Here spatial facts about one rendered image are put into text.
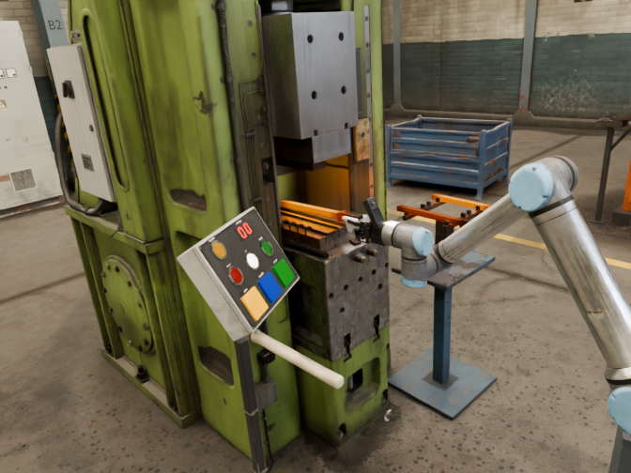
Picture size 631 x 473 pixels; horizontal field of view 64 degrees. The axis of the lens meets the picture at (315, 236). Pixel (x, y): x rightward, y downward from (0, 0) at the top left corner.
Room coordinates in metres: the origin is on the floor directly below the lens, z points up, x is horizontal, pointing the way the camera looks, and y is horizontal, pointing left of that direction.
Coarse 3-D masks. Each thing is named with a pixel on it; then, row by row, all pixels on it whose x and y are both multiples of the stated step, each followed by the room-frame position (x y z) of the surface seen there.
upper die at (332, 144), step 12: (336, 132) 1.85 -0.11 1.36; (348, 132) 1.90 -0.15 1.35; (276, 144) 1.91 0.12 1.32; (288, 144) 1.86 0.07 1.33; (300, 144) 1.81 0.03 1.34; (312, 144) 1.77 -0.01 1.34; (324, 144) 1.81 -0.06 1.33; (336, 144) 1.85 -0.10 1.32; (348, 144) 1.89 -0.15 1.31; (276, 156) 1.91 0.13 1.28; (288, 156) 1.86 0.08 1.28; (300, 156) 1.81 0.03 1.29; (312, 156) 1.77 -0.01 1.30; (324, 156) 1.80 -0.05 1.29; (336, 156) 1.85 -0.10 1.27
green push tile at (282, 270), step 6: (282, 258) 1.47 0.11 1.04; (276, 264) 1.43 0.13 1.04; (282, 264) 1.45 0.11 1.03; (276, 270) 1.41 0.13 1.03; (282, 270) 1.43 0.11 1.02; (288, 270) 1.45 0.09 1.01; (282, 276) 1.41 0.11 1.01; (288, 276) 1.43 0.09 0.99; (294, 276) 1.46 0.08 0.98; (282, 282) 1.40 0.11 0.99; (288, 282) 1.41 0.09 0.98
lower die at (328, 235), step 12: (288, 216) 2.03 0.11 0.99; (300, 216) 1.99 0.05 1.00; (324, 216) 1.99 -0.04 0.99; (288, 228) 1.91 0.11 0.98; (300, 228) 1.90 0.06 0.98; (324, 228) 1.85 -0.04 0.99; (336, 228) 1.83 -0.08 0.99; (300, 240) 1.84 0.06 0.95; (312, 240) 1.79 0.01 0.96; (324, 240) 1.78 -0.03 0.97; (336, 240) 1.83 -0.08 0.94; (348, 240) 1.88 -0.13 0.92
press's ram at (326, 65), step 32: (288, 32) 1.75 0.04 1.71; (320, 32) 1.82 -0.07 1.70; (352, 32) 1.93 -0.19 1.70; (288, 64) 1.75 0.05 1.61; (320, 64) 1.81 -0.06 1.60; (352, 64) 1.92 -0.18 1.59; (288, 96) 1.76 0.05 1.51; (320, 96) 1.80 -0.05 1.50; (352, 96) 1.92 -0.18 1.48; (288, 128) 1.78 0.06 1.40; (320, 128) 1.80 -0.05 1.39
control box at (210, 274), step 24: (240, 216) 1.45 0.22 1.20; (216, 240) 1.30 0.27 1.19; (240, 240) 1.38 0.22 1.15; (264, 240) 1.46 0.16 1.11; (192, 264) 1.23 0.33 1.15; (216, 264) 1.24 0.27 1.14; (240, 264) 1.31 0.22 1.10; (264, 264) 1.39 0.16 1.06; (288, 264) 1.49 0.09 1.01; (216, 288) 1.21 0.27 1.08; (240, 288) 1.25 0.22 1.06; (288, 288) 1.41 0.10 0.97; (216, 312) 1.21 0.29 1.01; (240, 312) 1.19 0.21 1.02; (240, 336) 1.19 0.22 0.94
